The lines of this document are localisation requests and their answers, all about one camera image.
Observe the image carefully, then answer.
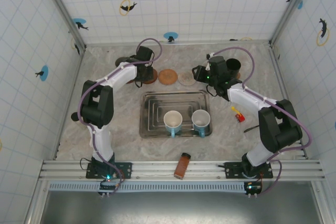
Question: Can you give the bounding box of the fish on blue oval sticker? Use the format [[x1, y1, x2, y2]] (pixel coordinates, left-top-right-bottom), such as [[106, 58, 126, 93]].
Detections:
[[163, 31, 179, 43], [72, 18, 89, 31], [35, 65, 49, 82]]

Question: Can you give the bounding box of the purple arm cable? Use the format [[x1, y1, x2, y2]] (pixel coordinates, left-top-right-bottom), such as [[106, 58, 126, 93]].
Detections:
[[208, 46, 313, 197], [78, 37, 163, 196]]

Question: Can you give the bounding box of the black mug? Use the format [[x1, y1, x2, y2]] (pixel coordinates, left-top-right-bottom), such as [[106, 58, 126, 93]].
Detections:
[[225, 58, 242, 79]]

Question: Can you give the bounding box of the grey metal cup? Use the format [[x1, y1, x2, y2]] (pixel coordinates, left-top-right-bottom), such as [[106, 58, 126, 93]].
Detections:
[[114, 56, 137, 69]]

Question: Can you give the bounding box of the multicolour rope coaster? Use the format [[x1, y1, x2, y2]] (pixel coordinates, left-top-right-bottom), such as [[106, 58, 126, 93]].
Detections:
[[177, 71, 197, 86]]

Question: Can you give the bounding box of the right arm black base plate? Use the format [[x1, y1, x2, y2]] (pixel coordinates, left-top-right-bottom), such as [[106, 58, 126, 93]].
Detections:
[[218, 161, 274, 180]]

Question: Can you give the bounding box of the dolphin yellow ring sticker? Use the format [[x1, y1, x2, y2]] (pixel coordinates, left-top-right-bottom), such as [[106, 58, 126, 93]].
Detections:
[[119, 0, 138, 17], [316, 18, 330, 47]]

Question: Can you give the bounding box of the spice jar with black lid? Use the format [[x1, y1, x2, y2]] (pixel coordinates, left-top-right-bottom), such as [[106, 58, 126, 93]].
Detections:
[[174, 152, 192, 180]]

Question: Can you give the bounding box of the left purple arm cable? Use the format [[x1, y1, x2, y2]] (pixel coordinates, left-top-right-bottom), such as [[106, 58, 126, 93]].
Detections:
[[78, 37, 163, 196]]

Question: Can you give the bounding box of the aluminium side rail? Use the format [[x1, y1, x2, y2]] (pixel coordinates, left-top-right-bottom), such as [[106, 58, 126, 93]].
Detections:
[[53, 49, 86, 161], [268, 44, 309, 161]]

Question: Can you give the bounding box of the plain round wooden coaster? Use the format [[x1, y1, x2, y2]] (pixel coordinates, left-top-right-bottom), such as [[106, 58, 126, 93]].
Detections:
[[141, 68, 159, 85]]

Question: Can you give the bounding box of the light blue slotted cable duct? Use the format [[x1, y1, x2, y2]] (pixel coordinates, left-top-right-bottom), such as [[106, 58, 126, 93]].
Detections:
[[48, 181, 263, 193]]

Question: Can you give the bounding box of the blue mug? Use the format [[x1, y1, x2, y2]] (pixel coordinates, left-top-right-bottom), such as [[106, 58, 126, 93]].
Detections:
[[191, 110, 212, 139], [163, 110, 183, 138]]

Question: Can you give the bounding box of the woven rattan coaster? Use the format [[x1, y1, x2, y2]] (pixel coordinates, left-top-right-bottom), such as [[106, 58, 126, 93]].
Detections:
[[157, 69, 177, 85]]

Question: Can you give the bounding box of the steel tray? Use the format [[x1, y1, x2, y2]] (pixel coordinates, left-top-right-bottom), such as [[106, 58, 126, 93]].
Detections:
[[138, 90, 213, 140]]

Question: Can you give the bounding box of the aluminium rail along wall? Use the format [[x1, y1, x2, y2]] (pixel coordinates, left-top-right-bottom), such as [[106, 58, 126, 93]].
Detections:
[[84, 39, 272, 47]]

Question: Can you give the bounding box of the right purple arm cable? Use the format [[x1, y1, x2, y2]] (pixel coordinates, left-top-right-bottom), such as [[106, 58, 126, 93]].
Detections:
[[208, 46, 313, 197]]

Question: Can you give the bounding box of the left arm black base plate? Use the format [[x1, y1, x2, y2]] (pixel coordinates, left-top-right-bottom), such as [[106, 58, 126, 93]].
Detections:
[[86, 161, 133, 180]]

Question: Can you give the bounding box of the aluminium rail under arm bases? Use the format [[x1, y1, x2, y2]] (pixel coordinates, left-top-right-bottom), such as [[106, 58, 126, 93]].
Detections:
[[38, 158, 326, 182]]

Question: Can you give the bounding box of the red yellow toy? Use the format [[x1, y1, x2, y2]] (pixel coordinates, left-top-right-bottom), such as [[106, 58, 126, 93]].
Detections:
[[230, 106, 245, 124]]

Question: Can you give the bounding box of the aluminium frame post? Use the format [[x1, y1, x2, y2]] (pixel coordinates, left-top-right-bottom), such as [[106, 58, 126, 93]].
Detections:
[[38, 0, 87, 53], [269, 0, 316, 49]]

